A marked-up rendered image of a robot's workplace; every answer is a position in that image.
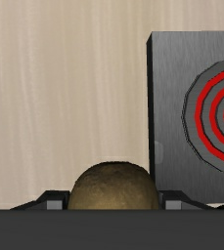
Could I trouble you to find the brown kiwi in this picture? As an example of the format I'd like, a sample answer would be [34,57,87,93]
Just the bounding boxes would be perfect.
[67,161,160,211]

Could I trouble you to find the stove plate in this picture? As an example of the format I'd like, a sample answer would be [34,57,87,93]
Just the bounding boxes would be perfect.
[146,30,224,205]

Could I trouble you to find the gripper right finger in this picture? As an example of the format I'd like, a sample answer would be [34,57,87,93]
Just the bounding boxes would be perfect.
[157,189,215,211]

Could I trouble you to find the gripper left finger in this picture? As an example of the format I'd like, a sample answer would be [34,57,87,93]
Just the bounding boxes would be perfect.
[10,189,71,211]

